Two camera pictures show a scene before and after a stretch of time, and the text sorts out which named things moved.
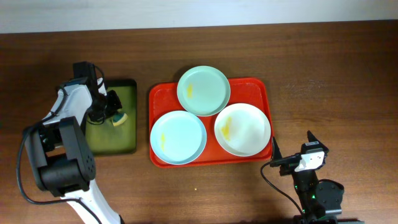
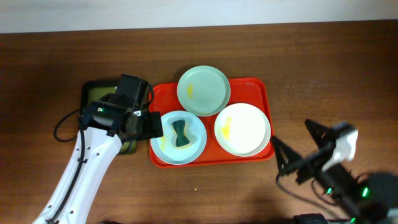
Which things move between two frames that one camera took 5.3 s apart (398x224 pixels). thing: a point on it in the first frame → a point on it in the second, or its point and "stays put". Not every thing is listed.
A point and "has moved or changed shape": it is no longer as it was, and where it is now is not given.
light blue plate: x=178 y=137 stays put
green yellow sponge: x=119 y=118 has moved or changed shape
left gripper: x=112 y=101 → x=154 y=125
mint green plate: x=204 y=91 stays put
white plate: x=242 y=129 stays put
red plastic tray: x=163 y=98 stays put
